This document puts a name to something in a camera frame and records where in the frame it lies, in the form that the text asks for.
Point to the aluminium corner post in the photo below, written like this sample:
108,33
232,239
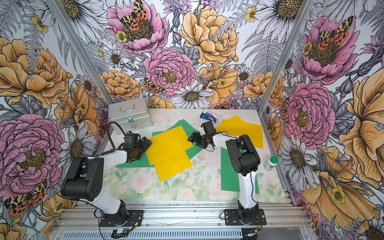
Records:
73,36
299,24

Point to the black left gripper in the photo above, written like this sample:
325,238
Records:
145,146

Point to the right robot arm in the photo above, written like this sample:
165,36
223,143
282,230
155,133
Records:
245,161

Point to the aluminium corner post left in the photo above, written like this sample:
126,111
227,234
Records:
73,36

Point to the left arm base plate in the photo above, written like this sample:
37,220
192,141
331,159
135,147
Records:
129,218

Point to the aluminium rail frame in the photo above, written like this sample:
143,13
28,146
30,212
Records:
190,215

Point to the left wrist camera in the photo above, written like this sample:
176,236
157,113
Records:
131,138

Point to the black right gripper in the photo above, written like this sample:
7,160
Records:
195,137

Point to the aluminium corner post right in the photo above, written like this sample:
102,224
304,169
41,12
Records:
299,24

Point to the green cap white bottle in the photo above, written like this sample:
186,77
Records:
271,163

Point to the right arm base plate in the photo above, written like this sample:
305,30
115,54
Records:
233,218

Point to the yellow paper sheet top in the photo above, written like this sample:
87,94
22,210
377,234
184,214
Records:
235,126

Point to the silver metal case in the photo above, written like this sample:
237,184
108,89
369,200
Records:
131,115

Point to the large green paper sheet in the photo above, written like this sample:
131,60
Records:
229,177

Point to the blue white snack packet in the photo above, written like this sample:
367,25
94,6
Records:
210,116

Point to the yellow paper sheet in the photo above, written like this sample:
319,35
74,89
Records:
167,143
235,126
173,165

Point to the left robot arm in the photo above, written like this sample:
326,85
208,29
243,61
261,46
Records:
84,181

